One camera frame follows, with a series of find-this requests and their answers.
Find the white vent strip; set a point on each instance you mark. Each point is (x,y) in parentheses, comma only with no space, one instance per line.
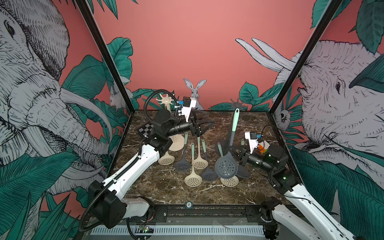
(179,230)

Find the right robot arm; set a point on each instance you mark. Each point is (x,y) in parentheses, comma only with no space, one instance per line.
(317,224)

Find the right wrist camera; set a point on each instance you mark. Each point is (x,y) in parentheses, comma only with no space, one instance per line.
(253,139)

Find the black frame post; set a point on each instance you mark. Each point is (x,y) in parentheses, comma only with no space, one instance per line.
(103,48)
(326,18)

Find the beige skimmer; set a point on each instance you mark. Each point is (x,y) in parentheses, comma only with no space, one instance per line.
(199,162)
(193,180)
(166,159)
(232,182)

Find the black front rail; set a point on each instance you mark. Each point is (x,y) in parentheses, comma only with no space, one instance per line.
(252,213)

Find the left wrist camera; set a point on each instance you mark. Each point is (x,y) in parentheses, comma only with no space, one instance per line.
(185,106)

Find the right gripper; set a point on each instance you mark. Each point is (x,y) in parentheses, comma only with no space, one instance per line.
(250,158)

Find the small circuit board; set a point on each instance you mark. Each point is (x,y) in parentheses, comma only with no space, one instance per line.
(145,230)

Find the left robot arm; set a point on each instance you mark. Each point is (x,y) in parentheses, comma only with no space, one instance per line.
(106,200)

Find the right black frame post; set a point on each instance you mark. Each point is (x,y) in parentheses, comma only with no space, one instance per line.
(326,18)

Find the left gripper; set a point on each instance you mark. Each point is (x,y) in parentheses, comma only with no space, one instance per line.
(202,124)

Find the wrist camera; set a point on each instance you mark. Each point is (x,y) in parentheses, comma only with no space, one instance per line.
(185,106)
(253,139)

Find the black white checkerboard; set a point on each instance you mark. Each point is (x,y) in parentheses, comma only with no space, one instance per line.
(145,130)

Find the left black frame post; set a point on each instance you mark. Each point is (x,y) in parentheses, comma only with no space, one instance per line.
(103,48)

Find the grey skimmer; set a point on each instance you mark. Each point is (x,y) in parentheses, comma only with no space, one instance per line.
(243,173)
(226,166)
(183,164)
(208,175)

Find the colourful puzzle cube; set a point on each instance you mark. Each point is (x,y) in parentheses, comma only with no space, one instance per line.
(263,146)

